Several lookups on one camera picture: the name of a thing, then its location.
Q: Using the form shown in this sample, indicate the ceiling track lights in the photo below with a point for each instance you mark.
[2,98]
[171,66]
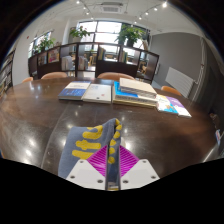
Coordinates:
[164,4]

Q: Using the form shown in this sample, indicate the dark blue book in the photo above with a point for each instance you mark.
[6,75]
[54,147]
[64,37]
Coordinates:
[71,92]

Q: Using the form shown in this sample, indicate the dark low shelf unit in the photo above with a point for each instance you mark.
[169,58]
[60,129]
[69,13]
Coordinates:
[115,66]

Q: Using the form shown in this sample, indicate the small green potted plant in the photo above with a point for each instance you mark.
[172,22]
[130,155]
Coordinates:
[79,32]

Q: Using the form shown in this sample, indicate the large blue-covered book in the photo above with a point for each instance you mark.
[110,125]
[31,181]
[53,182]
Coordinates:
[125,95]

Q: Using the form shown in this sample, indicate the purple booklet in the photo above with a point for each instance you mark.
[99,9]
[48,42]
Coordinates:
[180,106]

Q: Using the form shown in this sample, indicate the orange-brown chair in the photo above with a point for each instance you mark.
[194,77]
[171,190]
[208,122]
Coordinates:
[115,76]
[27,79]
[170,90]
[54,75]

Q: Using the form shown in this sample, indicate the white ceiling air conditioner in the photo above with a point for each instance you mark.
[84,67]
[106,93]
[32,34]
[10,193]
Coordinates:
[111,7]

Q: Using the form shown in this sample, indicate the large green potted plant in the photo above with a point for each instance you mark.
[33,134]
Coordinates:
[130,33]

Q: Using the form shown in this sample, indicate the tall wall bookshelf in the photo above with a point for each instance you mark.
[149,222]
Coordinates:
[6,75]

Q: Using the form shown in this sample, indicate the bushy green potted plant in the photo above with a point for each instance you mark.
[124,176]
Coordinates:
[45,44]

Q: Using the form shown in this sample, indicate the white book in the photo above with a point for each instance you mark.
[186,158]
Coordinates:
[97,93]

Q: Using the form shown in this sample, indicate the cyan and white booklet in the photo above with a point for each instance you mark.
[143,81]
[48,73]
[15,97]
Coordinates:
[165,105]

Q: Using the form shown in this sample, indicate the white wall radiator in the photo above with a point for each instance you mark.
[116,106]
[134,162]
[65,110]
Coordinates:
[179,81]

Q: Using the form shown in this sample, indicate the thick beige book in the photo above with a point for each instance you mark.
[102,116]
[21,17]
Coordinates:
[138,87]

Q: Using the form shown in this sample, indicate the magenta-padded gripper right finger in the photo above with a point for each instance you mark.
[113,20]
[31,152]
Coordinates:
[140,175]

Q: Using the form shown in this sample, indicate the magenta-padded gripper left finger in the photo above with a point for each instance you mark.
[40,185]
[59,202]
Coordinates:
[88,175]

